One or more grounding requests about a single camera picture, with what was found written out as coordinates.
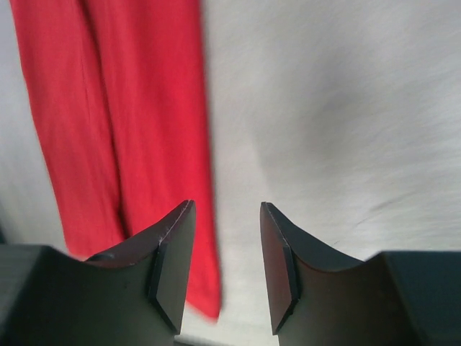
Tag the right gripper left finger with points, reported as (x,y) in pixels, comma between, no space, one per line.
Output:
(130,294)

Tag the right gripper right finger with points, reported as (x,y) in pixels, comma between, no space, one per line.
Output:
(320,296)

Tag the red t shirt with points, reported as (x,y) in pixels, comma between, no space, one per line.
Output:
(118,99)

